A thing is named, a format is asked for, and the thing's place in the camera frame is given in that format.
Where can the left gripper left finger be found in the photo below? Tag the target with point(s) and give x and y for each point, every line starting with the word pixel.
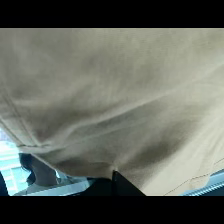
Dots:
pixel 101 187

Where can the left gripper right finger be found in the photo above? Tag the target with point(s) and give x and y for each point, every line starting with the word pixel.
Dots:
pixel 123 186

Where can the brown shirt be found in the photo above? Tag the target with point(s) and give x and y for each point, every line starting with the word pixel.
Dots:
pixel 113 100

